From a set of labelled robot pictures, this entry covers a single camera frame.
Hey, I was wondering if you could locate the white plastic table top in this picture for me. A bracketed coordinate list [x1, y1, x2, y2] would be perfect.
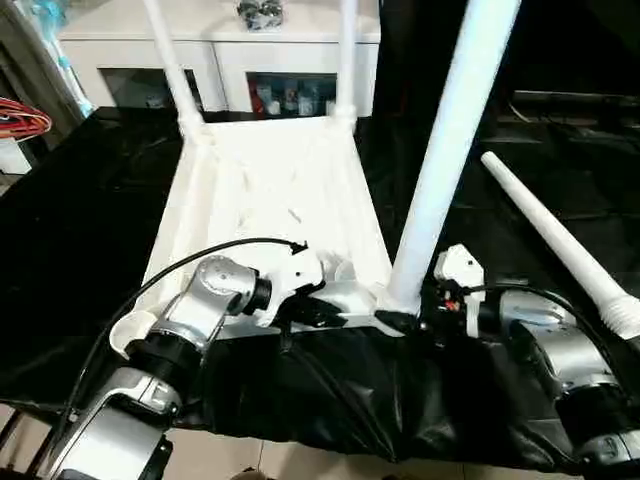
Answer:
[107, 113, 407, 361]

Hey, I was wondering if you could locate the white plastic table leg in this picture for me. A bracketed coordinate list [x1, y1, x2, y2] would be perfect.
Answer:
[377, 0, 524, 321]
[139, 0, 211, 143]
[479, 149, 640, 344]
[332, 0, 360, 128]

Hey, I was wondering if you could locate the black plastic mat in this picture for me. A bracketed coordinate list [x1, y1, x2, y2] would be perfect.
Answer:
[0, 100, 640, 473]

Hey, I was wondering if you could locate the black metal bar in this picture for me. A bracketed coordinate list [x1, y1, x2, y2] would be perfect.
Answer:
[510, 88, 640, 119]

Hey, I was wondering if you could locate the white cabinet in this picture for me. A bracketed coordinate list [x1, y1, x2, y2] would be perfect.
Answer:
[56, 0, 383, 121]

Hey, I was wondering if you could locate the grey crumpled bundle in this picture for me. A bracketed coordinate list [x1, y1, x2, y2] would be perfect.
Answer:
[236, 0, 285, 32]

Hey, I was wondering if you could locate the black metal stand frame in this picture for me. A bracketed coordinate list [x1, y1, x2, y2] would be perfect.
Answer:
[0, 402, 53, 480]

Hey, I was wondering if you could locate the red wire hanger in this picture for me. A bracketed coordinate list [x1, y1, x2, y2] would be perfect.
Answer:
[0, 96, 55, 141]

